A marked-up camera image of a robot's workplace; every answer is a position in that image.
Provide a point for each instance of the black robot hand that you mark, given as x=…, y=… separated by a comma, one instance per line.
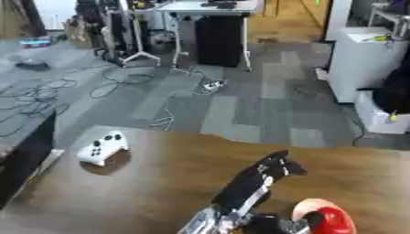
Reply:
x=251, y=186

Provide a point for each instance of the red round toy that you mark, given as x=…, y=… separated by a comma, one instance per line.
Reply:
x=336, y=219

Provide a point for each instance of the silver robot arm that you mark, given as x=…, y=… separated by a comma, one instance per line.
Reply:
x=205, y=224

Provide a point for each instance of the white storage box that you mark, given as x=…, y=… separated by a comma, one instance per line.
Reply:
x=380, y=117

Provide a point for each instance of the black box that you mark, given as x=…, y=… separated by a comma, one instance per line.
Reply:
x=24, y=164

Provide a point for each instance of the white power strip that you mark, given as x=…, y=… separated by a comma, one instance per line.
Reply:
x=213, y=85

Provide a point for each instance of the black cabinet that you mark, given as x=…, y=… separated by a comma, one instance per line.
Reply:
x=218, y=41

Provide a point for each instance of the white game controller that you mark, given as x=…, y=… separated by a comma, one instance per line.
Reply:
x=102, y=147

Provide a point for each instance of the white cabinet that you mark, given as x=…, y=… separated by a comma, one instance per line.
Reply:
x=360, y=64

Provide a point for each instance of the black bag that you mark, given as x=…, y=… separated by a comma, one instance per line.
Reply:
x=396, y=88

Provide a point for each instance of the white stand with legs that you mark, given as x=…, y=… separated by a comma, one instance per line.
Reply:
x=140, y=42

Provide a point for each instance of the white desk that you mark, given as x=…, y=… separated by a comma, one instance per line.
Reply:
x=208, y=7

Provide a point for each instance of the round grey floor device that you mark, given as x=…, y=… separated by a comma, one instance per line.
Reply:
x=31, y=62

